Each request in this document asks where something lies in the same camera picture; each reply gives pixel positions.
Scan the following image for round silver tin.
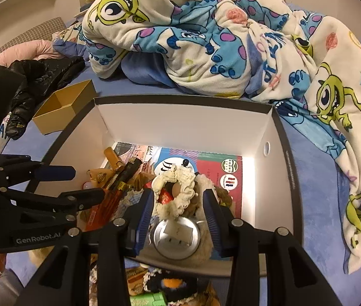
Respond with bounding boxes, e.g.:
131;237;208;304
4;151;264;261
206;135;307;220
151;216;201;260

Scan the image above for black white-trimmed scrunchie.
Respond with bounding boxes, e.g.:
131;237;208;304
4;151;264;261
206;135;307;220
143;269;199;303

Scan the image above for pink quilted blanket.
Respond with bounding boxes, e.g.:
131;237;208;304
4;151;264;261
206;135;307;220
0;40;63;67

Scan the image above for small brown cardboard box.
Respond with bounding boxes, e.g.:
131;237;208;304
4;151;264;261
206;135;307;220
33;80;97;135

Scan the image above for black puffy jacket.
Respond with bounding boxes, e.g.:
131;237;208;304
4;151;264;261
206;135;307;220
6;56;85;140

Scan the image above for black gold lighter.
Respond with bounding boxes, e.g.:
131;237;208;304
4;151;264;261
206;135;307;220
107;157;143;190

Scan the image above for dark brown fluffy scrunchie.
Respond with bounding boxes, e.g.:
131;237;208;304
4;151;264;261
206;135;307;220
194;174;232;209

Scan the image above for brown triangular snack packet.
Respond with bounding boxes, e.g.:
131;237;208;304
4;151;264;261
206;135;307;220
126;267;148;296
87;168;115;188

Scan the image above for monster print fleece blanket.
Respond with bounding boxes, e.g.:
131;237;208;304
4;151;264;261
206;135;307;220
53;0;361;274

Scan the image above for large black cardboard box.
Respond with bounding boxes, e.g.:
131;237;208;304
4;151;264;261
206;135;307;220
27;95;304;277

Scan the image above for cream knitted scrunchie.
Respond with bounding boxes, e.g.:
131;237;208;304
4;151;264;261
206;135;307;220
151;165;196;220

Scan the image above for colourful printed card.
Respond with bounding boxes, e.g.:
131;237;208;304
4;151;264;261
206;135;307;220
113;142;243;218

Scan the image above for blue pillow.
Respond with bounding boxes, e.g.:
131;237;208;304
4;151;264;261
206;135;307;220
120;52;178;88

